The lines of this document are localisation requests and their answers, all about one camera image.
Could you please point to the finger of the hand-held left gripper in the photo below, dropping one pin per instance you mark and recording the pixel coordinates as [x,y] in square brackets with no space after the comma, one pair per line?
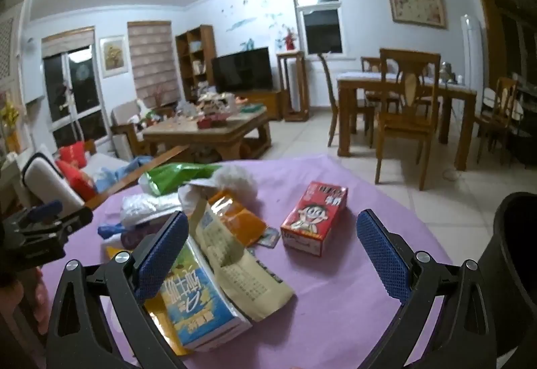
[71,219]
[44,211]

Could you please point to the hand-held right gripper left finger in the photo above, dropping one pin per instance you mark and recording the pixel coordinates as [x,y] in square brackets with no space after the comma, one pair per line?
[161,258]

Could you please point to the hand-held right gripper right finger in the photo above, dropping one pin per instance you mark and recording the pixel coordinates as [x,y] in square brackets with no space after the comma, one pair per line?
[384,258]

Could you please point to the blue yellow drink carton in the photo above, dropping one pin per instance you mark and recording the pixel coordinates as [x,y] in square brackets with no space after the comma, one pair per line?
[201,304]

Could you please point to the white napkin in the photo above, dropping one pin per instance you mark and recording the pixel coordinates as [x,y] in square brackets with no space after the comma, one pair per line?
[191,197]

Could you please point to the red milk carton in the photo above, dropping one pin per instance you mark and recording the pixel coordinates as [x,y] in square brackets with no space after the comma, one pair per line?
[314,218]

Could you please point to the orange plastic wrapper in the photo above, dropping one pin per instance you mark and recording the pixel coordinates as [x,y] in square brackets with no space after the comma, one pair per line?
[239,218]

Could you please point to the beige printed paper packet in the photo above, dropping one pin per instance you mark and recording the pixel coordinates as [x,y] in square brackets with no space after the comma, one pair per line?
[251,289]

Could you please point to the white fluffy pompom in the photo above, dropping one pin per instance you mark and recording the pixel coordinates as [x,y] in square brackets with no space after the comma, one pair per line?
[235,182]

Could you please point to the black trash bin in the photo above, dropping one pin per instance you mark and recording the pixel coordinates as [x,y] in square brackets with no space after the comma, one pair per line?
[514,251]

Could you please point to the person's left forearm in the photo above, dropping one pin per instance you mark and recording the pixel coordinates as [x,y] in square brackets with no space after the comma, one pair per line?
[30,297]

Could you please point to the white cushion with dark edge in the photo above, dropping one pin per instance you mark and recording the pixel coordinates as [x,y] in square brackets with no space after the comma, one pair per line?
[46,180]

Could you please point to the blue plastic wrapper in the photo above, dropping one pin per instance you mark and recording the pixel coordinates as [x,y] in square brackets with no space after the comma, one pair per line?
[110,231]

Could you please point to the red cushion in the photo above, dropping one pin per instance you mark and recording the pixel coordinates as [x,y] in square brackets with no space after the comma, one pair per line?
[75,176]

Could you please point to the white crinkled plastic bag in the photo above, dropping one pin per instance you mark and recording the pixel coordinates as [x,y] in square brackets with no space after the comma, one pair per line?
[147,206]

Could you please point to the yellow paper packet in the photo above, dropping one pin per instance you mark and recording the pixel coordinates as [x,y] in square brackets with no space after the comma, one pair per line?
[161,323]

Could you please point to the blue cloth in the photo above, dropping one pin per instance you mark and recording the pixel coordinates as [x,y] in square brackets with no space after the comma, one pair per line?
[121,172]

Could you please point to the purple tablecloth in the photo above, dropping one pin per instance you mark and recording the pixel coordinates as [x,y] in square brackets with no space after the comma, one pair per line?
[335,310]

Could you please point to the green plastic packet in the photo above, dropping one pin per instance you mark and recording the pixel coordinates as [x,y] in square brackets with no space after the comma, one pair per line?
[176,178]

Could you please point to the yellow flowers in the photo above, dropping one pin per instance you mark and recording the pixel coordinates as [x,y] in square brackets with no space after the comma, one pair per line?
[9,117]

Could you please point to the small silver snack wrapper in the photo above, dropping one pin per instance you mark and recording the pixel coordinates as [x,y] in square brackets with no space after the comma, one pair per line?
[268,237]

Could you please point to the glass balcony door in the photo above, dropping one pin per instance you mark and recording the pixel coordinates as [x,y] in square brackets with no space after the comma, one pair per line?
[73,100]

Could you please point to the beige armchair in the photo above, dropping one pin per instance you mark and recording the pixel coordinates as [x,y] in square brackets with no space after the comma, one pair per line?
[123,117]

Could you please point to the wooden coffee table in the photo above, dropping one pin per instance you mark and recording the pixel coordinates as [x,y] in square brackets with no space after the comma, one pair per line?
[197,138]

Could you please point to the wooden dining chair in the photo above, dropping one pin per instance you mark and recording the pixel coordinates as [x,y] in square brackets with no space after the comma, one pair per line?
[371,65]
[501,100]
[407,130]
[331,100]

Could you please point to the wooden dining table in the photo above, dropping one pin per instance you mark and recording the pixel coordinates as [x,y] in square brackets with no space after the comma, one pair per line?
[348,117]

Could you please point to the small framed flower picture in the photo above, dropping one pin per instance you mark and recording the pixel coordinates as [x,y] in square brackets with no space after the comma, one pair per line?
[113,56]

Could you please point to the green flat box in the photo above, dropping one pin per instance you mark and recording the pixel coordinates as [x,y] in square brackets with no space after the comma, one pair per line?
[251,109]

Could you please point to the window with striped blind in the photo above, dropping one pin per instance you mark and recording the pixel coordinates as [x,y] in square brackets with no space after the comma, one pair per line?
[151,63]

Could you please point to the tall wooden plant stand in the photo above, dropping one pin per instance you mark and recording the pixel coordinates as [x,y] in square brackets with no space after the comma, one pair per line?
[293,100]

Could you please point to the white dining tablecloth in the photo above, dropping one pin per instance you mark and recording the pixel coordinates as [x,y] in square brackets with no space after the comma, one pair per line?
[365,76]

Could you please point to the wooden television cabinet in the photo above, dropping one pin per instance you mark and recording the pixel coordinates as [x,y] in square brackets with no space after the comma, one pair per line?
[264,100]

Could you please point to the metal kettle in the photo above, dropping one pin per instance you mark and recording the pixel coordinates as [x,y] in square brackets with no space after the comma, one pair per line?
[447,72]

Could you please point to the black television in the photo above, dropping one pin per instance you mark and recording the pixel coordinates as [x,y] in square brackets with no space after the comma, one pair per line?
[242,70]

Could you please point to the wooden bookshelf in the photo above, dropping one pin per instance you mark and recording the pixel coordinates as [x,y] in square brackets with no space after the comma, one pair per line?
[209,58]

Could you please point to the white floor air conditioner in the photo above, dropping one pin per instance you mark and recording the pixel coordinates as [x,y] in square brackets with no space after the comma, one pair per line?
[470,50]

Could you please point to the red vase with flowers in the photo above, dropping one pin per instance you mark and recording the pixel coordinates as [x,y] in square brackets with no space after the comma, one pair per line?
[289,42]

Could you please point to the white window with valance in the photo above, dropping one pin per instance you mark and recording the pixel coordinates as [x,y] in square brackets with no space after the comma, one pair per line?
[321,23]

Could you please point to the wide framed picture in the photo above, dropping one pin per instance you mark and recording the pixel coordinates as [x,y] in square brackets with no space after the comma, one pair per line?
[416,7]

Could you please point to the wooden frame sofa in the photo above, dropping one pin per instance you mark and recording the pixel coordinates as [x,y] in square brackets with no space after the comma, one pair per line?
[126,181]

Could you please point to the wooden door frame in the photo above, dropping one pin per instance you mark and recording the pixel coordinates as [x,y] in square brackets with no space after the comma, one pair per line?
[486,37]

